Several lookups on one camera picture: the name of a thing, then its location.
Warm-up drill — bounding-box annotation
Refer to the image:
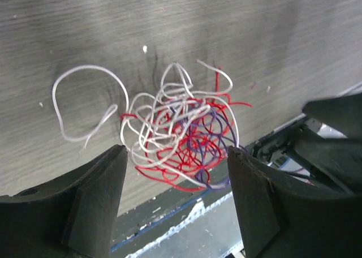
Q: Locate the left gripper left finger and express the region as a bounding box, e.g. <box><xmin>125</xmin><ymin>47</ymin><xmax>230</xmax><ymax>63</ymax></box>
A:
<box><xmin>1</xmin><ymin>145</ymin><xmax>128</xmax><ymax>257</ymax></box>

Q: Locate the red wire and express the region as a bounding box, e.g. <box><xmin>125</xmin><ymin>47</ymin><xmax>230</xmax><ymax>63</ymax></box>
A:
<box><xmin>120</xmin><ymin>67</ymin><xmax>252</xmax><ymax>192</ymax></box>

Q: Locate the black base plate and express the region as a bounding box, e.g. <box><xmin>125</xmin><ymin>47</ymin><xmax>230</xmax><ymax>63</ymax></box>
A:
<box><xmin>110</xmin><ymin>115</ymin><xmax>312</xmax><ymax>253</ymax></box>

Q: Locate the white slotted cable duct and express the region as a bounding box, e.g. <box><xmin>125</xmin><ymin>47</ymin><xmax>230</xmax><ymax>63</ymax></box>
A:
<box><xmin>128</xmin><ymin>192</ymin><xmax>244</xmax><ymax>258</ymax></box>

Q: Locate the white wire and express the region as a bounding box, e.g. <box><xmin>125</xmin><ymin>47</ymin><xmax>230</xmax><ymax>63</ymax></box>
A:
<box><xmin>51</xmin><ymin>59</ymin><xmax>240</xmax><ymax>190</ymax></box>

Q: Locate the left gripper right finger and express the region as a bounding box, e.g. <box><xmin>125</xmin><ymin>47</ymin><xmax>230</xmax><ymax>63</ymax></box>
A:
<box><xmin>227</xmin><ymin>147</ymin><xmax>361</xmax><ymax>257</ymax></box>

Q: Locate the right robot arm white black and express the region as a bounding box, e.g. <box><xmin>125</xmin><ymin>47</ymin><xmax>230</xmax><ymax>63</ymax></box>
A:
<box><xmin>252</xmin><ymin>92</ymin><xmax>361</xmax><ymax>194</ymax></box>

